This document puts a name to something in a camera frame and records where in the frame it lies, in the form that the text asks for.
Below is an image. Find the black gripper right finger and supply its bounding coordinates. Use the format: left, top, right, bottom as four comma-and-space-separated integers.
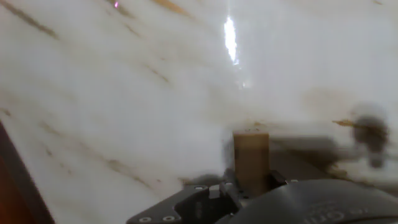
268, 169, 289, 188

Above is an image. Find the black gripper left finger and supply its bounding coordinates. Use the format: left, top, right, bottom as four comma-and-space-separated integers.
126, 169, 243, 224

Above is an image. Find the long tan wooden block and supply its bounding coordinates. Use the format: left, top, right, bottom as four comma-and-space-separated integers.
232, 131, 271, 195

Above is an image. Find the white marble pattern board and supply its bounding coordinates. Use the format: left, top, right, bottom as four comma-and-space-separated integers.
0, 0, 398, 224

